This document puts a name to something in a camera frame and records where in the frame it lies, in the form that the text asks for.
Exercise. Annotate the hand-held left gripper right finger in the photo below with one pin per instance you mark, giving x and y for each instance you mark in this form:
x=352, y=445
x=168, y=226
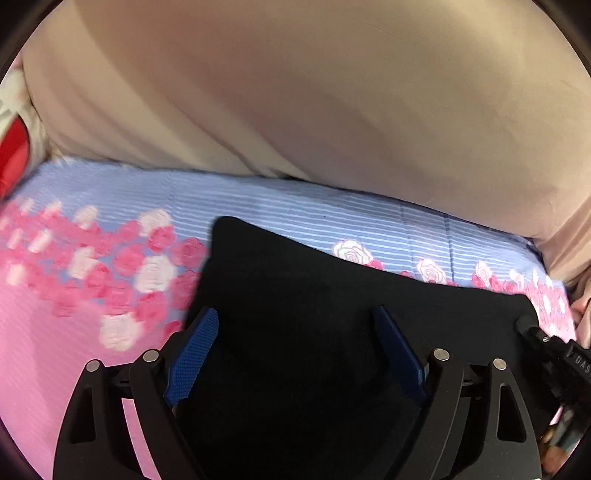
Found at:
x=401, y=350

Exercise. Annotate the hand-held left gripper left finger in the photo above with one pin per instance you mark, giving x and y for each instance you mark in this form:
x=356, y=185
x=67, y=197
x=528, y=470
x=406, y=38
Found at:
x=194, y=355

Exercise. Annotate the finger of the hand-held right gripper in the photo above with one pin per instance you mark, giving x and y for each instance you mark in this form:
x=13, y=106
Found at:
x=542, y=334

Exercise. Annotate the black pants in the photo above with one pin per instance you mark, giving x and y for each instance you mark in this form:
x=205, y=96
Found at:
x=300, y=323

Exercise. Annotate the pink floral bed sheet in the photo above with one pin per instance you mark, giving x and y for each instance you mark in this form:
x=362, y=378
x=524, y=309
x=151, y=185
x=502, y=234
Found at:
x=69, y=300

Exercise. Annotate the cartoon face pillow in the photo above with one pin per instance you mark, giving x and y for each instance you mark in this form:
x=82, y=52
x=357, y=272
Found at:
x=14, y=152

